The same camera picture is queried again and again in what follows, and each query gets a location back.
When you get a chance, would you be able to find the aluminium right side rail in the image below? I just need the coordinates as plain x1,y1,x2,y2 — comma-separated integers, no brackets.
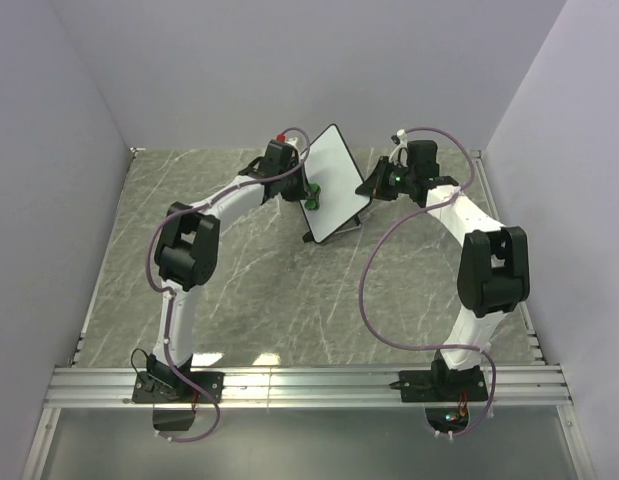
472,149,546,365

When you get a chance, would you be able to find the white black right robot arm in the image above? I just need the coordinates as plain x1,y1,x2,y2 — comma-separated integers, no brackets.
357,140,530,402

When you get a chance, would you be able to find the aluminium front rail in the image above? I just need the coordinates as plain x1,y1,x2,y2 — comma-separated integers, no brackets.
43,365,572,409

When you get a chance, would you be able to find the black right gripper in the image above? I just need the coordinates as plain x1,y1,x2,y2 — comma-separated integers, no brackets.
355,157,415,203

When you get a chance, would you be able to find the small white whiteboard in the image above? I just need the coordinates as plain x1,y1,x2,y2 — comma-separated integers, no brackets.
300,124,371,244

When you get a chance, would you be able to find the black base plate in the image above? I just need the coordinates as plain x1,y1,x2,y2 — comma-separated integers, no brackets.
390,369,489,403
131,371,224,404

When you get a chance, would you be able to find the green whiteboard eraser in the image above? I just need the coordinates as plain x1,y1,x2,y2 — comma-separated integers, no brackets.
303,183,321,211

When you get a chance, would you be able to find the aluminium rail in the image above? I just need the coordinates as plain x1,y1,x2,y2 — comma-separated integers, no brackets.
43,365,572,409
472,149,546,365

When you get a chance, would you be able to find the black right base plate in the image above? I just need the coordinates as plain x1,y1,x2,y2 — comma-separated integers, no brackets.
390,369,489,403

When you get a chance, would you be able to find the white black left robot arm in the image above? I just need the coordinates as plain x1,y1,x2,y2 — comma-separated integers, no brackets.
145,133,320,402

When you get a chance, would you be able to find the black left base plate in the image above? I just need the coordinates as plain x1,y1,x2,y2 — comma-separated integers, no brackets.
131,371,224,404

